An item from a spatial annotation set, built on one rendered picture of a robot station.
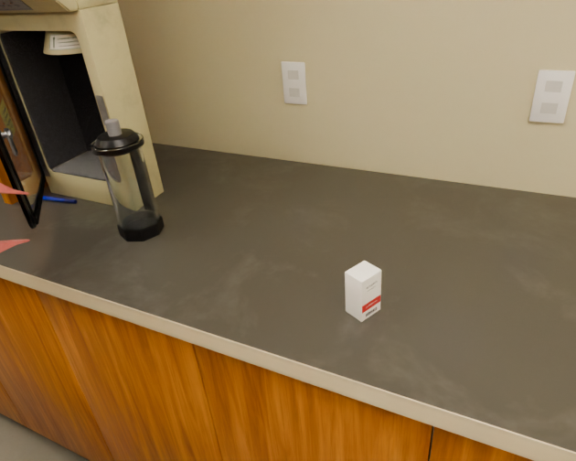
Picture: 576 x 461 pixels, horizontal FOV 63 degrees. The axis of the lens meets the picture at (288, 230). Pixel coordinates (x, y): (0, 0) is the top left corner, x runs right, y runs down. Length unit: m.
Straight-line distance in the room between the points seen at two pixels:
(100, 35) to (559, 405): 1.08
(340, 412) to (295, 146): 0.83
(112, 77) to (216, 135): 0.49
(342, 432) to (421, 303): 0.27
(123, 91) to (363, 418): 0.87
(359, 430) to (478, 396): 0.23
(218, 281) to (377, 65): 0.67
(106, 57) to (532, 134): 0.98
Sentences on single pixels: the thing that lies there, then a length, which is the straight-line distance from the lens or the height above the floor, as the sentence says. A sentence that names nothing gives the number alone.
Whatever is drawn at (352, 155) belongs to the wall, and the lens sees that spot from 1.37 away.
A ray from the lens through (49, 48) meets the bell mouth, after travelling 1.28.
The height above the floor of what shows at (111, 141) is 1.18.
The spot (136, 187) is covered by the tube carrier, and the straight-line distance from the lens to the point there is 1.07.
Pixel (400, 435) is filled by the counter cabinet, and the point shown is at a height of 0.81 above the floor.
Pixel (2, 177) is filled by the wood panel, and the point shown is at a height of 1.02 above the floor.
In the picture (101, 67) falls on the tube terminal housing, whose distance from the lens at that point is 1.17.
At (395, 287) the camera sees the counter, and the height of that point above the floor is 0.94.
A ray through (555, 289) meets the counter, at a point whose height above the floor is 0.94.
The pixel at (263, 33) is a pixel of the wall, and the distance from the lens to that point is 1.38.
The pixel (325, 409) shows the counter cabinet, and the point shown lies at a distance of 0.88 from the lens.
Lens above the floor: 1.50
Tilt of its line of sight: 32 degrees down
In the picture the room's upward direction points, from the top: 5 degrees counter-clockwise
